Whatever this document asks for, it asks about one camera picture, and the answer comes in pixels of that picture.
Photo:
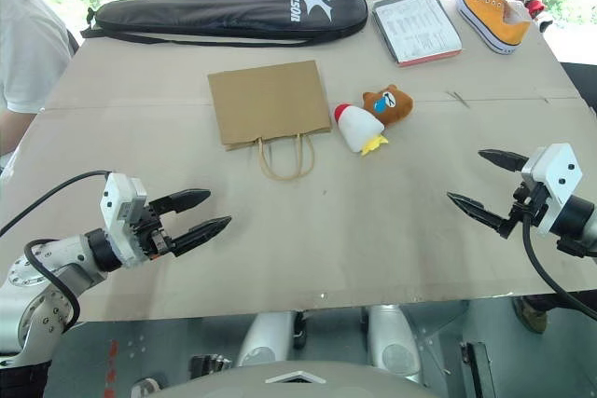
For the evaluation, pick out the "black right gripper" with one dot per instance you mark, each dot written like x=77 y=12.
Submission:
x=529 y=202

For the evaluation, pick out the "brown crying bear plush toy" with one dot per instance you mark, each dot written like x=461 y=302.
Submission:
x=396 y=105

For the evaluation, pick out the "small red object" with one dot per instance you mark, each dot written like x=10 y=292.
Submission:
x=536 y=6

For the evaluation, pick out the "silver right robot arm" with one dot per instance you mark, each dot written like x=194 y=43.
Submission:
x=580 y=217

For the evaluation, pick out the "silver left robot leg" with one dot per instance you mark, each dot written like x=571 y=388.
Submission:
x=270 y=337

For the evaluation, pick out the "brown shoe of bystander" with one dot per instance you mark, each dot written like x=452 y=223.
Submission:
x=531 y=316

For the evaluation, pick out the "orange canvas shoe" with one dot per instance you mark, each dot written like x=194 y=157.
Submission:
x=494 y=20

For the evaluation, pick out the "black racket bag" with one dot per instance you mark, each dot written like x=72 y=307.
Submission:
x=210 y=11

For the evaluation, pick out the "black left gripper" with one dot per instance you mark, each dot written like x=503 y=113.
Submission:
x=151 y=235

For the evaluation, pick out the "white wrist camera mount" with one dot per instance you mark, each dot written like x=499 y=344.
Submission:
x=116 y=211
x=559 y=169

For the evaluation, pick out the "brown paper bag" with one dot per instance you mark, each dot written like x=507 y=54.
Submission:
x=268 y=102

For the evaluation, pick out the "silver robot leg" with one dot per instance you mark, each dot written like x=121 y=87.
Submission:
x=270 y=337
x=394 y=337

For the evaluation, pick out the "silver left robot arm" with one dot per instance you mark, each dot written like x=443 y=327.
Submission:
x=60 y=253

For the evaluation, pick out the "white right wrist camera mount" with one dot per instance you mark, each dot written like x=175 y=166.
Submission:
x=559 y=169

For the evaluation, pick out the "grey robot torso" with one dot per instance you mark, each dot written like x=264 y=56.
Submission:
x=298 y=381

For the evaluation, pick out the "silver right robot leg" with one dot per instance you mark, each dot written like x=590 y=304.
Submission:
x=394 y=337

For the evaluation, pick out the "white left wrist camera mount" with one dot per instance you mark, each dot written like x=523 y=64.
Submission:
x=116 y=211

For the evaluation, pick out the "person in white shirt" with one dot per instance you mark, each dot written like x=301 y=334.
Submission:
x=28 y=44

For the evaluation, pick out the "white plush rocket toy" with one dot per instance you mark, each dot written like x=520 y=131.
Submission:
x=356 y=127

